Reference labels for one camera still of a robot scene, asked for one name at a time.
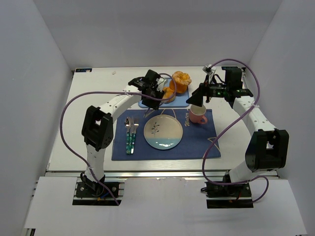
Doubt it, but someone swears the pink mug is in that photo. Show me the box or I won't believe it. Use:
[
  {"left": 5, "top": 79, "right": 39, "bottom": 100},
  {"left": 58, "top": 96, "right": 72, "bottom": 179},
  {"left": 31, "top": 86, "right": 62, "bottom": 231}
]
[{"left": 189, "top": 105, "right": 208, "bottom": 124}]

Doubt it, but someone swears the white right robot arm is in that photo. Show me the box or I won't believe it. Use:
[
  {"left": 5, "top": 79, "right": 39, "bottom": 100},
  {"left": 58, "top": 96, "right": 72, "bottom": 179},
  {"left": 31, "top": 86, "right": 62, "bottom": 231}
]
[{"left": 187, "top": 65, "right": 289, "bottom": 185}]

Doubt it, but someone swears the large orange muffin bread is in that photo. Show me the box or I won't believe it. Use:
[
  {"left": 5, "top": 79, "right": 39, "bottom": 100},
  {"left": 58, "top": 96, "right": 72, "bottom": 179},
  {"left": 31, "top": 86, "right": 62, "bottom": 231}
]
[{"left": 169, "top": 71, "right": 191, "bottom": 93}]

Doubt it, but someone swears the aluminium frame rail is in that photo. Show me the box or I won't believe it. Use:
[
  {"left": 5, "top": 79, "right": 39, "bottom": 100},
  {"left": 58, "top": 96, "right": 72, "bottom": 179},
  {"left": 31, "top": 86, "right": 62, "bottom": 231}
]
[{"left": 45, "top": 169, "right": 280, "bottom": 179}]

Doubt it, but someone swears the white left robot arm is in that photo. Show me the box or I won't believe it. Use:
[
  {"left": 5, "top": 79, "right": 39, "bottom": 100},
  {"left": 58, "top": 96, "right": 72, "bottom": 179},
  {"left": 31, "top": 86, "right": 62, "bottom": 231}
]
[{"left": 82, "top": 70, "right": 165, "bottom": 182}]

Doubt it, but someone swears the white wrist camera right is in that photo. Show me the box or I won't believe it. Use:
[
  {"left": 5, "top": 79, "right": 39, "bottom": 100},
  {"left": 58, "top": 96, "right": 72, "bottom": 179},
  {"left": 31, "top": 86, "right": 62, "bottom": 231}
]
[{"left": 202, "top": 64, "right": 217, "bottom": 77}]

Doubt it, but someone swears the round orange white bun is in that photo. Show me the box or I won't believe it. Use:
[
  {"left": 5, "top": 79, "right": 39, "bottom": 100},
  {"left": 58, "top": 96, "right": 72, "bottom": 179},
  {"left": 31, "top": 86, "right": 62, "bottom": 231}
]
[{"left": 163, "top": 87, "right": 176, "bottom": 103}]

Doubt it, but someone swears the cream and blue plate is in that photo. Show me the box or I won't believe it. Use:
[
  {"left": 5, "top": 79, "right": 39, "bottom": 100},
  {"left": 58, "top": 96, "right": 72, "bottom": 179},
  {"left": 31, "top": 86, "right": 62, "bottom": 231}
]
[{"left": 144, "top": 115, "right": 183, "bottom": 150}]

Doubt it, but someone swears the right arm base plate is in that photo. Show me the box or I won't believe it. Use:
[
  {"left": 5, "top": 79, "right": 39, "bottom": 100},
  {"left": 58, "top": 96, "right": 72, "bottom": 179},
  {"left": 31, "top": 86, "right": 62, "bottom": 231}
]
[{"left": 200, "top": 182, "right": 253, "bottom": 209}]

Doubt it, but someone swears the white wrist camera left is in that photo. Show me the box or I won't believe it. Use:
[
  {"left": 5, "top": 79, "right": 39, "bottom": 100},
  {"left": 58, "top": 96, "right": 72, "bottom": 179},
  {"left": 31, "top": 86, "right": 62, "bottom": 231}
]
[{"left": 157, "top": 77, "right": 167, "bottom": 87}]

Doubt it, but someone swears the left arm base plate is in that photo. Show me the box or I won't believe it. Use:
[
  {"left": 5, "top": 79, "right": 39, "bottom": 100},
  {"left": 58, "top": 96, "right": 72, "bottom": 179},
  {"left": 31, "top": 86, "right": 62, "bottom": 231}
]
[{"left": 72, "top": 178, "right": 126, "bottom": 206}]

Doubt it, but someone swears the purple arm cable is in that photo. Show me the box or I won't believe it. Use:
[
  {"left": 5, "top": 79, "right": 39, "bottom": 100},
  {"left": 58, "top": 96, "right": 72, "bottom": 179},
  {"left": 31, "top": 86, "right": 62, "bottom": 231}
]
[
  {"left": 201, "top": 58, "right": 269, "bottom": 203},
  {"left": 60, "top": 73, "right": 177, "bottom": 206}
]

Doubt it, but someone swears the silver spoon teal handle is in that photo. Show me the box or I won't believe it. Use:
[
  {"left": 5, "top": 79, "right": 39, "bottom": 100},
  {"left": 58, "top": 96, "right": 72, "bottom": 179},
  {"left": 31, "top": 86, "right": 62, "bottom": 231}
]
[{"left": 125, "top": 117, "right": 131, "bottom": 155}]

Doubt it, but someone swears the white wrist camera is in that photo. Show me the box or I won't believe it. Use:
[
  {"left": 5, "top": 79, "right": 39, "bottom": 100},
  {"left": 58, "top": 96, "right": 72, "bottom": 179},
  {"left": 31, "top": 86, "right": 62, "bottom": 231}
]
[
  {"left": 202, "top": 64, "right": 217, "bottom": 77},
  {"left": 157, "top": 77, "right": 167, "bottom": 87}
]

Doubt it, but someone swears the silver fork teal handle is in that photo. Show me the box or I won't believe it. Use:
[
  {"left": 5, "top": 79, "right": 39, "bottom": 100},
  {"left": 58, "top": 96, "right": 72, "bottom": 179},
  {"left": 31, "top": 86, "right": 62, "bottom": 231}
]
[{"left": 131, "top": 118, "right": 139, "bottom": 154}]

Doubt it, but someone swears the dark blue placemat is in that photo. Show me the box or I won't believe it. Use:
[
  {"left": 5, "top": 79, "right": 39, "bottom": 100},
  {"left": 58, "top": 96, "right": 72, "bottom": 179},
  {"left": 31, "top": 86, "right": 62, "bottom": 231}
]
[{"left": 112, "top": 109, "right": 217, "bottom": 161}]

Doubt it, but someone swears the silver knife teal handle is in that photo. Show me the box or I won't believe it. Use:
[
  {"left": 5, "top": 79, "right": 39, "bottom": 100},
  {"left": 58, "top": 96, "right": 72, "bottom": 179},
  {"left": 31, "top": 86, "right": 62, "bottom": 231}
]
[{"left": 128, "top": 117, "right": 134, "bottom": 154}]

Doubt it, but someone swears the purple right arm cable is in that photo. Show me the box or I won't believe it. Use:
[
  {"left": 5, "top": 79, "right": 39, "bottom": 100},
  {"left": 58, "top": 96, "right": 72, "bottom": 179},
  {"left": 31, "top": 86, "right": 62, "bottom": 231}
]
[{"left": 201, "top": 58, "right": 269, "bottom": 203}]

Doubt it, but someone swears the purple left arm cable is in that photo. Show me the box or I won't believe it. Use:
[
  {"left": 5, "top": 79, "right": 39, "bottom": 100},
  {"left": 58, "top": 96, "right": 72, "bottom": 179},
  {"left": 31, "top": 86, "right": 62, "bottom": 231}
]
[{"left": 60, "top": 73, "right": 177, "bottom": 206}]

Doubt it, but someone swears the blue label sticker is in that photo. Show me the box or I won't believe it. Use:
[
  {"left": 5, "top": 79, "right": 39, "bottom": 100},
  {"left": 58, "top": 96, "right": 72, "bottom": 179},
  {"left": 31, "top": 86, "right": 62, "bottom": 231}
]
[{"left": 75, "top": 68, "right": 92, "bottom": 73}]

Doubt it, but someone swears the light blue plastic tray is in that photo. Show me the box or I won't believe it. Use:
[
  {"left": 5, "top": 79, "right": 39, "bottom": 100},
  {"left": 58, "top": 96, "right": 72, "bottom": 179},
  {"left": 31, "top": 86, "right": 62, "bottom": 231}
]
[{"left": 138, "top": 76, "right": 189, "bottom": 108}]

